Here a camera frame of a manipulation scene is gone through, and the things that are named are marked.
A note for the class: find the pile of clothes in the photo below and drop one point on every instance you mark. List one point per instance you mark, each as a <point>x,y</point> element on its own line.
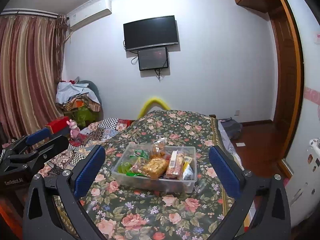
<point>67,91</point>

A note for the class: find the yellow curved cushion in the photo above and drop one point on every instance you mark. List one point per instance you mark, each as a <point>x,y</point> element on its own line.
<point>150,101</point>

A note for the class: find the red snack packet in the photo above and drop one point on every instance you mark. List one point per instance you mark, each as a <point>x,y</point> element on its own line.
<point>176,170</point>

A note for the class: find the wooden door frame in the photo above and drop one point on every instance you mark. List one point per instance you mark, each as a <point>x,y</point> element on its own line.
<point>285,80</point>

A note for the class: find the white air conditioner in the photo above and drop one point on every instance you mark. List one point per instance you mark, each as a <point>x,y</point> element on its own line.
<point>87,13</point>

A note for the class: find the clear bag of snacks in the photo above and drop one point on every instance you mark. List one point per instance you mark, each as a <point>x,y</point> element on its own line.
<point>158,150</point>

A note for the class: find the black television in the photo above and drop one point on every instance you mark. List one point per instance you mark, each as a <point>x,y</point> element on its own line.
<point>150,33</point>

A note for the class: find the dark blue box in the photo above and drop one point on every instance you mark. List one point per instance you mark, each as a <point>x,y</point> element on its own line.
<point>63,131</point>

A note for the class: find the white paper sheet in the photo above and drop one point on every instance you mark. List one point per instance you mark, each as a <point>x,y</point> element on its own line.
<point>240,144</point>

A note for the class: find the small black monitor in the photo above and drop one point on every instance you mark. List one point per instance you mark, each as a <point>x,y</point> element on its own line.
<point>152,58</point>

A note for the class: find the floral blanket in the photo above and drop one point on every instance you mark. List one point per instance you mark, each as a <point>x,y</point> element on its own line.
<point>150,210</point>

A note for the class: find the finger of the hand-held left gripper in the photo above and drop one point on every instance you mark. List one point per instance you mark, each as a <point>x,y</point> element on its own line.
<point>55,145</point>
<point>40,136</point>

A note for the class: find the pink plush toy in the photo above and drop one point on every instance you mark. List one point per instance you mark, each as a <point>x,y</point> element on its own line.
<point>74,130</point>

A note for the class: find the patchwork quilt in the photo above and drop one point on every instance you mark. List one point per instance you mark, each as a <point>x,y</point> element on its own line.
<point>105,130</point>

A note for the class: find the small pink snack packet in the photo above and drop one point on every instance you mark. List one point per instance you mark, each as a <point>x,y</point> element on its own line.
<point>136,168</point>

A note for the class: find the orange biscuit packet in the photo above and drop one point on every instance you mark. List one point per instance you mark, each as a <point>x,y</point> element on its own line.
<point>153,167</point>

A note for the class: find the red box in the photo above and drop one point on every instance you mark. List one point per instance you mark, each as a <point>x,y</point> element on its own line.
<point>58,123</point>

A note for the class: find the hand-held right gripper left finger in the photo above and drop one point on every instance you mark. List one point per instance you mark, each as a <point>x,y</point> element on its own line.
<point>90,172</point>

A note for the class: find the green bag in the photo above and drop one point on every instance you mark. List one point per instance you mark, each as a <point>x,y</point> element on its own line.
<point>83,115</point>

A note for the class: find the striped brown curtain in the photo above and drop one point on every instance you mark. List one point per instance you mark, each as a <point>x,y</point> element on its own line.
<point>25,67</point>

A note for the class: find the grey backpack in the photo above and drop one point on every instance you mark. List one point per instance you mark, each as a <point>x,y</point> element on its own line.
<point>233,128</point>

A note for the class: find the orange cloth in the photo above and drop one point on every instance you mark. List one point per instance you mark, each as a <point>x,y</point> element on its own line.
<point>7,217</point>

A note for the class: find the dark green snack packet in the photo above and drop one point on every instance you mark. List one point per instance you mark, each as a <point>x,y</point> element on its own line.
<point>140,155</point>

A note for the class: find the yellow and black packet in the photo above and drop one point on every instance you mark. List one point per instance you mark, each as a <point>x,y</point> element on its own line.
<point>187,172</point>

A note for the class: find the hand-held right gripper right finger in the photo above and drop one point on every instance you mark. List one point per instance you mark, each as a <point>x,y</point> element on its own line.
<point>225,170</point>

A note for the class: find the clear plastic box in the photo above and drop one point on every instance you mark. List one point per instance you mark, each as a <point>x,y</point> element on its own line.
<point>155,185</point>

